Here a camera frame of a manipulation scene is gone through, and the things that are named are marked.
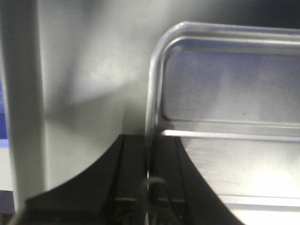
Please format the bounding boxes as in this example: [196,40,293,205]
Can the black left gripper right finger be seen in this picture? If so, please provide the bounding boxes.
[150,136,242,225]

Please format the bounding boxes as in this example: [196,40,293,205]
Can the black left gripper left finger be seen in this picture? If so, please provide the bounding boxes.
[10,135,146,225]

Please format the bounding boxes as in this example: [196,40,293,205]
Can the small silver metal tray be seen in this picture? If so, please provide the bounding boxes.
[145,22,300,225]

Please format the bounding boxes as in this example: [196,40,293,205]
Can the large grey serving tray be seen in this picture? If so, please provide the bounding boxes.
[0,0,300,211]

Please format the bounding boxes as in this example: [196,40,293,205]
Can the thin dark cable loop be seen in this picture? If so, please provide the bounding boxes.
[141,177,174,225]

